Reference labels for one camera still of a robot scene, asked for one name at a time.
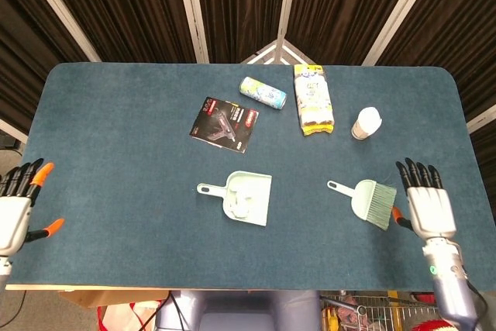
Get red and white bag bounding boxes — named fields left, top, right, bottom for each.
left=96, top=299, right=166, bottom=331

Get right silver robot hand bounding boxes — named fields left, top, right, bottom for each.
left=391, top=157, right=457, bottom=240

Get red knitted hat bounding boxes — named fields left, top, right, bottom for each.
left=410, top=319, right=458, bottom=331

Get purple-grey robot torso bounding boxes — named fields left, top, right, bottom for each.
left=154, top=290, right=322, bottom=331

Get small white bottle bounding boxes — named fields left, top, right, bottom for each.
left=351, top=106, right=384, bottom=141

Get patterned drink can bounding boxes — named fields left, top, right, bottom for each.
left=238, top=76, right=288, bottom=112

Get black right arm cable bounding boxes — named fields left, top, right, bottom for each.
left=464, top=280, right=490, bottom=331

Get metal wire basket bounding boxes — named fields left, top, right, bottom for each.
left=319, top=291, right=446, bottom=331

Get mint green hand broom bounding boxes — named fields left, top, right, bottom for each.
left=326, top=178, right=398, bottom=231

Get black product package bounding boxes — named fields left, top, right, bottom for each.
left=188, top=95, right=261, bottom=154

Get black torso cable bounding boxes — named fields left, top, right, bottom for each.
left=165, top=290, right=185, bottom=331

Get yellow sponge pack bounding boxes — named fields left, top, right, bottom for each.
left=293, top=64, right=336, bottom=138

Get white paper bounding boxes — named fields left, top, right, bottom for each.
left=231, top=189, right=255, bottom=219

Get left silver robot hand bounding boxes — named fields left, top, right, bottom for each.
left=0, top=158, right=66, bottom=258

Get blue felt table mat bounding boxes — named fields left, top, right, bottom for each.
left=2, top=61, right=496, bottom=292

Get dark brown curtain panel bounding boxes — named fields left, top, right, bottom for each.
left=193, top=0, right=291, bottom=64
left=36, top=0, right=197, bottom=64
left=286, top=0, right=422, bottom=67
left=0, top=0, right=92, bottom=134
left=377, top=0, right=496, bottom=122

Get white partition base foot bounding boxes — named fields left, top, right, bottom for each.
left=239, top=38, right=312, bottom=66

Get brown cardboard box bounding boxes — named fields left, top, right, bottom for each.
left=57, top=290, right=171, bottom=309

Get mint green dustpan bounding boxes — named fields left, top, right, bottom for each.
left=196, top=170, right=273, bottom=227

